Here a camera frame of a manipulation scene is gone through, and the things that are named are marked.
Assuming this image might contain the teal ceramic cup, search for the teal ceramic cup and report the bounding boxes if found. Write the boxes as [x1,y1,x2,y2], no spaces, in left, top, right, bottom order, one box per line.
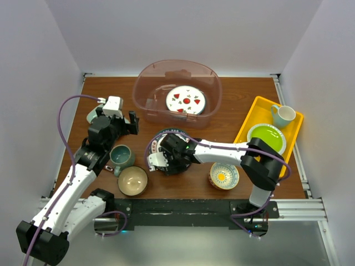
[110,145,135,177]

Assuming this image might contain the light blue mug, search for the light blue mug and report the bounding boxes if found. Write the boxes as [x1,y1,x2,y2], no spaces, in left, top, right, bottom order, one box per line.
[271,105,296,129]

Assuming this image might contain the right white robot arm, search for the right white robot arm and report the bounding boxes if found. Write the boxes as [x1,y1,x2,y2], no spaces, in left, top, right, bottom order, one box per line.
[147,131,289,218]

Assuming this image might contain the pink translucent plastic bin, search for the pink translucent plastic bin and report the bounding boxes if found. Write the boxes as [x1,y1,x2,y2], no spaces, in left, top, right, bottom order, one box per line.
[132,59,222,129]

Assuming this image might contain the green plate white rim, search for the green plate white rim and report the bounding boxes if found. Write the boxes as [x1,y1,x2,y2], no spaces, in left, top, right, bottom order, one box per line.
[247,124,286,155]

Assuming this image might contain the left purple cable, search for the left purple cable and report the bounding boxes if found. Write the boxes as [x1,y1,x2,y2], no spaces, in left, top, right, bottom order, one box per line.
[21,95,105,266]

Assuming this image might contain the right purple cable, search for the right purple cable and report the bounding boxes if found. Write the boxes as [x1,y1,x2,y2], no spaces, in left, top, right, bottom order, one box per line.
[144,132,292,192]

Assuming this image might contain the aluminium frame rail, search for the aluminium frame rail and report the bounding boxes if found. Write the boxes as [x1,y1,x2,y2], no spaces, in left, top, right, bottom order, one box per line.
[275,199,341,265]

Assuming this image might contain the purple cable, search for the purple cable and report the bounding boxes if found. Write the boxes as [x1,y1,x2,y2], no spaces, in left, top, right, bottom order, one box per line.
[21,95,105,266]
[144,132,292,192]

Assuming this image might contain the brown beige bowl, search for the brown beige bowl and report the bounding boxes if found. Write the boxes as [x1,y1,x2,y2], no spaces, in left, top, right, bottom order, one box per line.
[118,166,148,197]

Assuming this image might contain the blue floral plate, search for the blue floral plate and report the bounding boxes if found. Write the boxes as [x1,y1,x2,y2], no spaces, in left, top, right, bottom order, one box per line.
[148,129,192,175]

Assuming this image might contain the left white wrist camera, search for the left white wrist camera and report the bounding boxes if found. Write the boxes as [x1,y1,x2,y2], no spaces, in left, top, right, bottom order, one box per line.
[97,96,124,119]

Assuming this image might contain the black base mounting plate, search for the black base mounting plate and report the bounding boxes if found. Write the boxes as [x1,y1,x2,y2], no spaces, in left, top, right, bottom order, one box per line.
[105,198,280,235]

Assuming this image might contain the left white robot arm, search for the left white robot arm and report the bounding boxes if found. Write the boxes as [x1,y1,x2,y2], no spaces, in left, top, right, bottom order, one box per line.
[16,109,139,265]

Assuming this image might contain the green rim lettered plate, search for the green rim lettered plate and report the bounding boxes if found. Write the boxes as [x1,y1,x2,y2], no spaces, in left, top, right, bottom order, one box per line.
[148,128,187,154]

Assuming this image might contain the mint green rectangular dish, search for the mint green rectangular dish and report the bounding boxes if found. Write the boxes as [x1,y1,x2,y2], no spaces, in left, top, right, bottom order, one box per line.
[86,104,129,124]

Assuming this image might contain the yellow flower patterned bowl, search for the yellow flower patterned bowl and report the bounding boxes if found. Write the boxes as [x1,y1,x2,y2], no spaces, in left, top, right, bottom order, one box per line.
[209,163,240,190]

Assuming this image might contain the yellow plastic tray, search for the yellow plastic tray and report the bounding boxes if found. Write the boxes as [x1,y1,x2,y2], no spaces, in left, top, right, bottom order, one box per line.
[234,96,304,162]

